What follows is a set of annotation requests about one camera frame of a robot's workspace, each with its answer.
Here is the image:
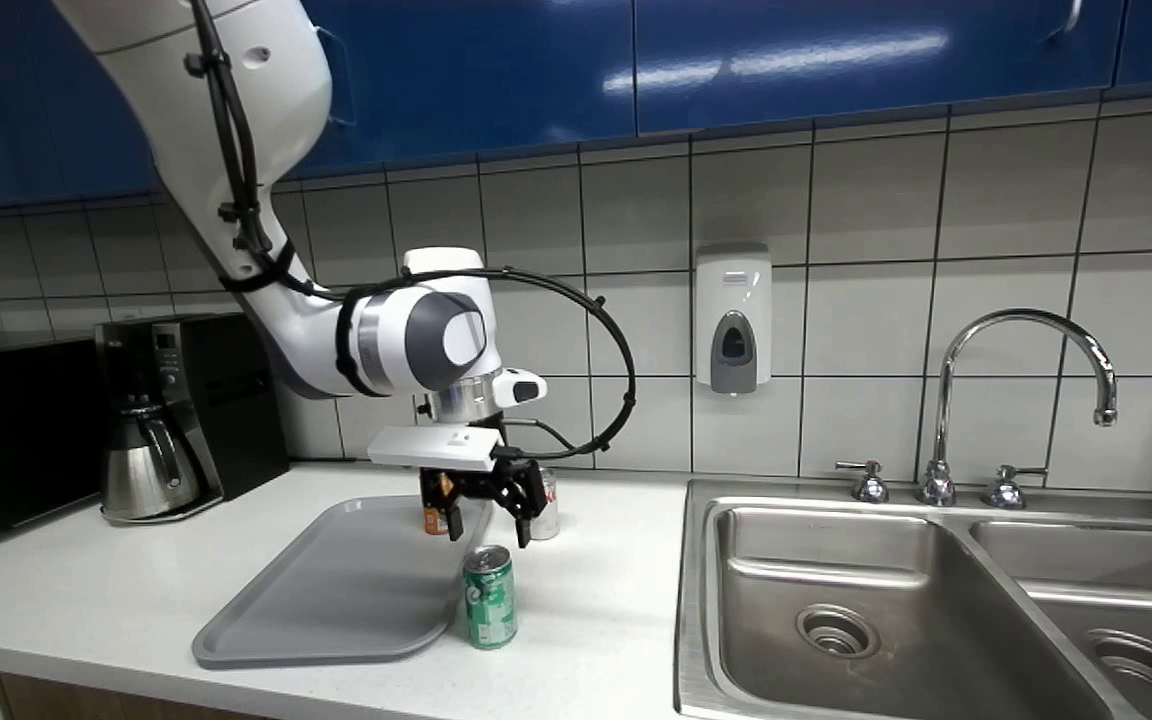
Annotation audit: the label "green soda can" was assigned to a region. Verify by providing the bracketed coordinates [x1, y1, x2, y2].
[460, 545, 516, 647]

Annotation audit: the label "orange soda can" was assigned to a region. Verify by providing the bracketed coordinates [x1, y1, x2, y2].
[421, 497, 448, 538]

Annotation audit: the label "steel coffee carafe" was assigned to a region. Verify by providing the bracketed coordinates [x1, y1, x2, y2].
[105, 404, 201, 526]

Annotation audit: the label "stainless steel double sink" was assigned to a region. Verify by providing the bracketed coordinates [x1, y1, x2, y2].
[673, 483, 1152, 720]

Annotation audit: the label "chrome gooseneck faucet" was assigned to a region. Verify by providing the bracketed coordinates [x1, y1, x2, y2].
[831, 303, 1123, 511]

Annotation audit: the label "white soap dispenser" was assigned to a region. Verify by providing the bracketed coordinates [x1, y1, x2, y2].
[692, 249, 773, 397]

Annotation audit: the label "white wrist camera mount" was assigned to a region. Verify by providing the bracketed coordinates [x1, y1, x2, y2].
[367, 424, 499, 474]

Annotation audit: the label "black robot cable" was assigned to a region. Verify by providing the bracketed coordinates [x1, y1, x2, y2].
[181, 0, 639, 466]

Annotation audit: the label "grey plastic tray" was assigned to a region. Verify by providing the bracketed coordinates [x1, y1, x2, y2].
[192, 497, 490, 668]

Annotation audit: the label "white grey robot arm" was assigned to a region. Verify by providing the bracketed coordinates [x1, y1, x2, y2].
[53, 0, 542, 519]

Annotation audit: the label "black microwave oven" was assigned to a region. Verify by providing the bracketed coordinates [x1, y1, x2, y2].
[0, 339, 108, 538]

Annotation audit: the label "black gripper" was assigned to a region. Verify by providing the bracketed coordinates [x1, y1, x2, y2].
[421, 448, 546, 550]

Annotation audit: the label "blue upper cabinets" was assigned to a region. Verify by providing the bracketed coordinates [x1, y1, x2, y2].
[0, 0, 1152, 207]

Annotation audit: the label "black steel coffee maker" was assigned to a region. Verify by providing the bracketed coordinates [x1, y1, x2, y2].
[93, 314, 292, 527]

